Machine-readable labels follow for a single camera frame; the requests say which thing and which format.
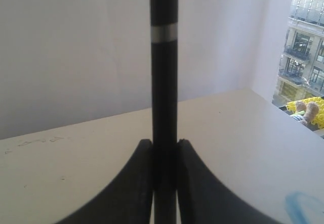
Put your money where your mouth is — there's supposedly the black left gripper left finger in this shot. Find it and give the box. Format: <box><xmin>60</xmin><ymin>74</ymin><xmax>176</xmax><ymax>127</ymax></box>
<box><xmin>58</xmin><ymin>139</ymin><xmax>153</xmax><ymax>224</ymax></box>

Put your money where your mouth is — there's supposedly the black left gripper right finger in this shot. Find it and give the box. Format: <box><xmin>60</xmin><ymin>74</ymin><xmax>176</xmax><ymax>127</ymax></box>
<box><xmin>176</xmin><ymin>139</ymin><xmax>272</xmax><ymax>223</ymax></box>

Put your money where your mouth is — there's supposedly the black paintbrush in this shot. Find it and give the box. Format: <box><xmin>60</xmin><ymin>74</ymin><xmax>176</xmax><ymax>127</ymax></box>
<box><xmin>150</xmin><ymin>0</ymin><xmax>178</xmax><ymax>223</ymax></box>

